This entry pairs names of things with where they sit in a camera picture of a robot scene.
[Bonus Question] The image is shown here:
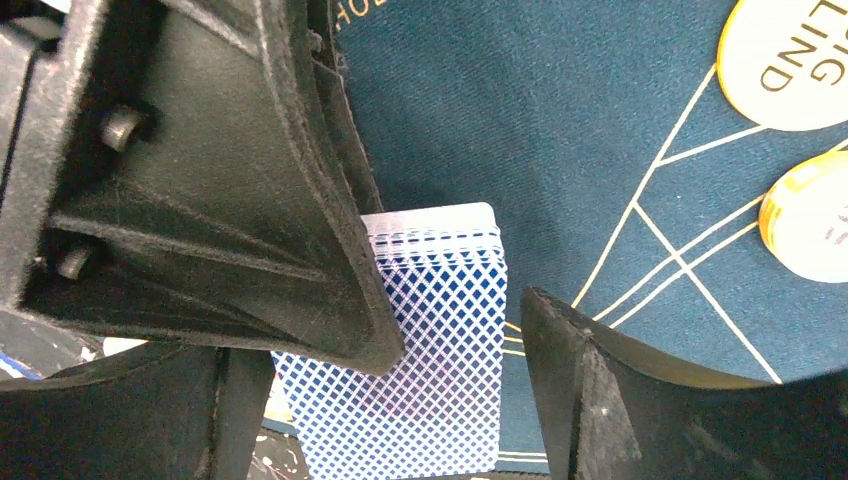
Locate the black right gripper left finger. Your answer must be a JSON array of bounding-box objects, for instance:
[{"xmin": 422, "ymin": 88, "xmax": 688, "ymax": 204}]
[{"xmin": 1, "ymin": 1, "xmax": 404, "ymax": 374}]

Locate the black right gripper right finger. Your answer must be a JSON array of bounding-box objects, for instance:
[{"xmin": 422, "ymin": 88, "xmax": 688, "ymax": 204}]
[{"xmin": 521, "ymin": 288, "xmax": 847, "ymax": 479}]

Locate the blue patterned card deck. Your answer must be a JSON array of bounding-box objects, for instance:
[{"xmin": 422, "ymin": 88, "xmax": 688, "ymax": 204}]
[{"xmin": 273, "ymin": 202, "xmax": 508, "ymax": 479}]

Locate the red chip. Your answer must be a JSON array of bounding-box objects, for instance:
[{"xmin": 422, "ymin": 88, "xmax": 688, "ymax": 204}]
[{"xmin": 758, "ymin": 150, "xmax": 847, "ymax": 283}]

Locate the yellow big blind button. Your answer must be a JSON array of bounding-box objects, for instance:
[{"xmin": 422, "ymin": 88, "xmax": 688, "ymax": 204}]
[{"xmin": 716, "ymin": 0, "xmax": 847, "ymax": 132}]

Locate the round blue poker mat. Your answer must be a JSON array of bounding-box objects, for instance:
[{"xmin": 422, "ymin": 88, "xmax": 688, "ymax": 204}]
[{"xmin": 330, "ymin": 1, "xmax": 847, "ymax": 474}]

